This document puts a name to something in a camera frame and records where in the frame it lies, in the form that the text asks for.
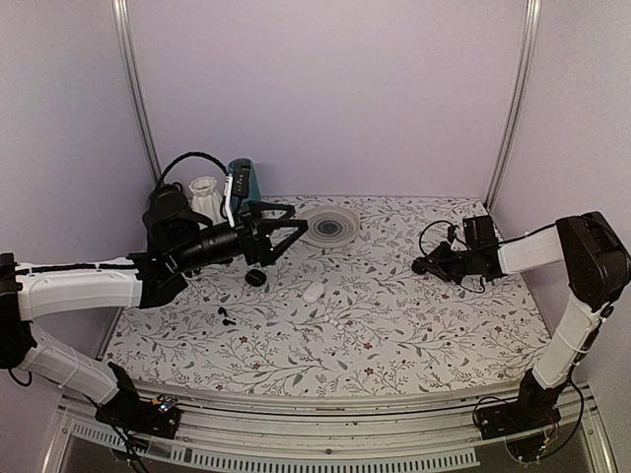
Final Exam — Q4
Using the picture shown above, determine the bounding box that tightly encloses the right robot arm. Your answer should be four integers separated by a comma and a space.
243, 200, 569, 399

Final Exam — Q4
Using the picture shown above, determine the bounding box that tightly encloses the aluminium front rail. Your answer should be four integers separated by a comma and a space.
41, 378, 617, 473

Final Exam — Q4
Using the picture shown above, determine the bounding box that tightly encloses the grey spiral ceramic plate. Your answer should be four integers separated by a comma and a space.
301, 206, 361, 249

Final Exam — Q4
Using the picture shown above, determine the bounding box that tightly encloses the camera black cable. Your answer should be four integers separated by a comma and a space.
418, 219, 487, 295
156, 151, 231, 191

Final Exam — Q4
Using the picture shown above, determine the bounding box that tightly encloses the white ribbed vase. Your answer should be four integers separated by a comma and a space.
189, 176, 224, 225

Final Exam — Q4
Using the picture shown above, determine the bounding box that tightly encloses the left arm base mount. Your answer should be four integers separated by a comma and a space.
95, 363, 181, 439

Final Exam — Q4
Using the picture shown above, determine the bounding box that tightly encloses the black earbud charging case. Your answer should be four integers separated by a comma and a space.
245, 268, 267, 287

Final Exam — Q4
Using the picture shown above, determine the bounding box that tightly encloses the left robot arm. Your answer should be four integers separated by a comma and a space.
1, 184, 308, 428

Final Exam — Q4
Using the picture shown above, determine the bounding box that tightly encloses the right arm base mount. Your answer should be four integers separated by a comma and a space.
472, 370, 568, 439

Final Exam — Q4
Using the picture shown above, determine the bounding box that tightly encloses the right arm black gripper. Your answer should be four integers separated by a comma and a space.
421, 240, 480, 285

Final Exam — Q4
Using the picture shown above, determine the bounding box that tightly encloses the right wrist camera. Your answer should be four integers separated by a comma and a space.
462, 215, 498, 250

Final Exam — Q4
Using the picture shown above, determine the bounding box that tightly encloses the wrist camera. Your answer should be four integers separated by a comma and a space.
462, 215, 498, 250
220, 158, 252, 219

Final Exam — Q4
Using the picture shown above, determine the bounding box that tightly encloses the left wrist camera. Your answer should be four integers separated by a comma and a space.
220, 158, 252, 219

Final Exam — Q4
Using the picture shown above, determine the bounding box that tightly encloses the right camera black cable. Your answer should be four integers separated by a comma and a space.
418, 219, 487, 295

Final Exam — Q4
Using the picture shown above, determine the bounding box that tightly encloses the black cylindrical vase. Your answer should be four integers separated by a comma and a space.
148, 182, 182, 202

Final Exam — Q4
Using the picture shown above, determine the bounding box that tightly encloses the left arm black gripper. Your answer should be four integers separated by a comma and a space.
173, 200, 309, 273

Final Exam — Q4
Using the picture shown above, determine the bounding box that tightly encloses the teal cylindrical vase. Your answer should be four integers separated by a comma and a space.
228, 157, 261, 207

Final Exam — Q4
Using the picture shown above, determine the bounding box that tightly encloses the right aluminium corner post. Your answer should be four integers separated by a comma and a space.
484, 0, 542, 213

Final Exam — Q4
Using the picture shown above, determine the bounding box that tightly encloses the left camera black cable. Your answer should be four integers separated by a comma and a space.
156, 151, 231, 191

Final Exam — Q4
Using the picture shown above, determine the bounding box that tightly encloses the aluminium corner post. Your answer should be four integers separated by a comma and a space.
484, 0, 542, 213
111, 0, 162, 183

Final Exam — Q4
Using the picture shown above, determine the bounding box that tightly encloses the white oval charging case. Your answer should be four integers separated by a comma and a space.
303, 282, 325, 304

